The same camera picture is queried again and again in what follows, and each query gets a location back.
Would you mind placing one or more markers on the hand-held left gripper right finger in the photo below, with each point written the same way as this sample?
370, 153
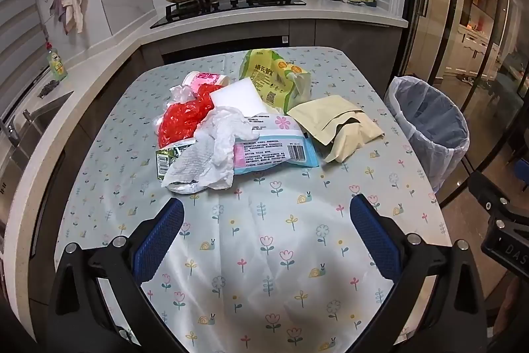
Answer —
374, 237

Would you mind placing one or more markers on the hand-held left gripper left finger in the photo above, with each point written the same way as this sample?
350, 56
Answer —
159, 237

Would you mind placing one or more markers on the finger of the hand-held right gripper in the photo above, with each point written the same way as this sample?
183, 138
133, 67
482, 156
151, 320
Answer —
487, 189

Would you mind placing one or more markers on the trash bin with white liner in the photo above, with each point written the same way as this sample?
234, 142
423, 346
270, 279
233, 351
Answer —
430, 138

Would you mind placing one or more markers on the yellow-green plastic package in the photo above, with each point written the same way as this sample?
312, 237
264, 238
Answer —
268, 76

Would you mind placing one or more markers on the green drink carton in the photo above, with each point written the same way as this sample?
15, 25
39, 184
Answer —
165, 160

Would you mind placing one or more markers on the crumpled white paper towel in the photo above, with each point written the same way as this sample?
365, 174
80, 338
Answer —
206, 154

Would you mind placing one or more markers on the floral tablecloth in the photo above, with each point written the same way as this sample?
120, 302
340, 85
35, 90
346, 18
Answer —
268, 253

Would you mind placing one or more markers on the red plastic bag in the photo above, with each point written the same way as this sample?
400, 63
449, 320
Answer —
177, 123

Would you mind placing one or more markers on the blue and pink wipes packet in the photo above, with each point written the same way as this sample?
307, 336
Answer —
272, 152

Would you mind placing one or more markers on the beige torn pouch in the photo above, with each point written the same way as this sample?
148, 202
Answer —
318, 113

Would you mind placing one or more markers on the clear plastic bag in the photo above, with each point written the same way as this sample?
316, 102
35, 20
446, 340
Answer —
184, 94

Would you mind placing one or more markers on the white paper sheet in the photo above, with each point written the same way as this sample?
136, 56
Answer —
239, 96

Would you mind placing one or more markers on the glass sliding door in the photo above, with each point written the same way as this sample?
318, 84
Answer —
475, 26

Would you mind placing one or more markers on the steel kitchen sink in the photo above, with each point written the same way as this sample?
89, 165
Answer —
39, 125

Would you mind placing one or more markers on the pink paper cup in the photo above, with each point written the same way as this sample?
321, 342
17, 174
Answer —
204, 79

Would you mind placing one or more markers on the steel faucet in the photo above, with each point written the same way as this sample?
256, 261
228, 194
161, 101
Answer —
12, 129

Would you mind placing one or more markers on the dark scouring pad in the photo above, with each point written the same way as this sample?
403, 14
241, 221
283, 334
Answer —
49, 88

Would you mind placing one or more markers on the green dish soap bottle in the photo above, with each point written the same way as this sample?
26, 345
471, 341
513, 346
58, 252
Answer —
57, 63

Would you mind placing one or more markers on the dark kitchen counter cabinet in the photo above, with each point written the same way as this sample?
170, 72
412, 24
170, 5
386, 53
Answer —
330, 34

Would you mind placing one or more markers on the white window blinds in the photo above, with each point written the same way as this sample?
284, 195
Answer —
20, 47

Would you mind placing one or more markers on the black gas stove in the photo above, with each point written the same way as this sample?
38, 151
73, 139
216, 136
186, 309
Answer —
231, 5

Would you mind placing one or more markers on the pink hanging cloth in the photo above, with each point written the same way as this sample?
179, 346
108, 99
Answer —
75, 3

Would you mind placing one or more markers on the purple hanging cloth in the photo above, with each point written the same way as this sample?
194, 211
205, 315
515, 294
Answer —
58, 3

